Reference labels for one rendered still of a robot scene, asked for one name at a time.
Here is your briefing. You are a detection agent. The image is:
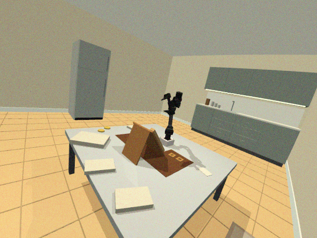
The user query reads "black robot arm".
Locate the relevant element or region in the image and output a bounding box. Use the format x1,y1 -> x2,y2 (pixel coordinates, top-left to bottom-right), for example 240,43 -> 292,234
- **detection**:
164,91 -> 183,140

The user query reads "white flat card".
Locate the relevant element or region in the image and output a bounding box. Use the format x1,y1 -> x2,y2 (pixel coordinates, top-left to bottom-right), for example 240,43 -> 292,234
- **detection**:
198,168 -> 212,176

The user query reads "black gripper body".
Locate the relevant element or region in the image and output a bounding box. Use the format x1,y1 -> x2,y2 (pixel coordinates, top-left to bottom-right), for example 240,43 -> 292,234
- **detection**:
164,93 -> 175,116

